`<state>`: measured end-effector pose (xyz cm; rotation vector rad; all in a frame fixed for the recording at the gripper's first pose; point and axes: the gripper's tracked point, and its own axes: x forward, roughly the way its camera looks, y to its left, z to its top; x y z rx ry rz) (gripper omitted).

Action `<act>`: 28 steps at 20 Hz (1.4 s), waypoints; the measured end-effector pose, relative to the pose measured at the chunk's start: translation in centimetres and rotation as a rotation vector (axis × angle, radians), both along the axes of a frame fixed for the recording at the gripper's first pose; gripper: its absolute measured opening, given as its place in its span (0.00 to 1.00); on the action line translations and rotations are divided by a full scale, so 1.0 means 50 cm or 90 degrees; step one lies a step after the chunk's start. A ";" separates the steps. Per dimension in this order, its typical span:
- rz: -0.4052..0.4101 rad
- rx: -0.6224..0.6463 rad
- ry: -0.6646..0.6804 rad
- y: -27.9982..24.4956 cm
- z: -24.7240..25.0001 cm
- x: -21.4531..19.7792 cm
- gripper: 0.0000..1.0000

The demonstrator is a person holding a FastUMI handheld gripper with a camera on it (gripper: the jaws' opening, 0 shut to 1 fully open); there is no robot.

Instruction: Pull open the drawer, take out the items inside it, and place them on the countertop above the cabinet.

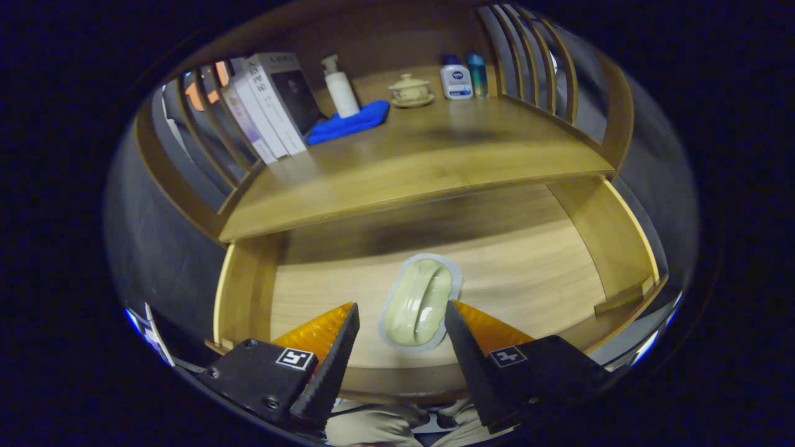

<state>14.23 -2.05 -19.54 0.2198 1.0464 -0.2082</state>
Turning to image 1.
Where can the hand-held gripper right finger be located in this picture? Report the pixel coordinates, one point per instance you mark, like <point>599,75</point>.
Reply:
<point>475,372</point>

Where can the wooden countertop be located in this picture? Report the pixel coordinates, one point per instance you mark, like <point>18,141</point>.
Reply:
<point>404,167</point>

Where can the person's beige trousers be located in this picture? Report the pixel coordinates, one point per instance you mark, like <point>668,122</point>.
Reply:
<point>372,425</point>

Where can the white bottle with blue cap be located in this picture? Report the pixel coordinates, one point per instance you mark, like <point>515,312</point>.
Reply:
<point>456,81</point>

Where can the white pump bottle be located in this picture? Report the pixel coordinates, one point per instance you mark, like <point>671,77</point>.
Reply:
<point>343,93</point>

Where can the beige lidded teacup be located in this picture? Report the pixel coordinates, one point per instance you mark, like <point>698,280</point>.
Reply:
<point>410,92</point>

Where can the green item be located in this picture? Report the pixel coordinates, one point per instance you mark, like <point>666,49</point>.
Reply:
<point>419,304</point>

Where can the wooden drawer with black knob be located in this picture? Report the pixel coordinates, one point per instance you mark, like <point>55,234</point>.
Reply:
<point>528,267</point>

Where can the black backdrop cloth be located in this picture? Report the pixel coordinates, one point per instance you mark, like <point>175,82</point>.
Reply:
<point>155,248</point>

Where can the blue folded cloth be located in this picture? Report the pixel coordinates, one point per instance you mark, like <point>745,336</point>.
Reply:
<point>348,124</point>

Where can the teal bottle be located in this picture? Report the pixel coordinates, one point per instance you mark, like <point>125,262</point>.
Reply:
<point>478,77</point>

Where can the pale purple book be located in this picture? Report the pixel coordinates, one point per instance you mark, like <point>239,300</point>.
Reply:
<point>245,127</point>

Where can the large white book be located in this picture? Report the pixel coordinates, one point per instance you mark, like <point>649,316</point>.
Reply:
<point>292,99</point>

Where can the thin white book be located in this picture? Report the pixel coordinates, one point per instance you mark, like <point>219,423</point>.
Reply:
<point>261,118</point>

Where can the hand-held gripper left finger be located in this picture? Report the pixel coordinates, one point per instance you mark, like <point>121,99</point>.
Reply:
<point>332,372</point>

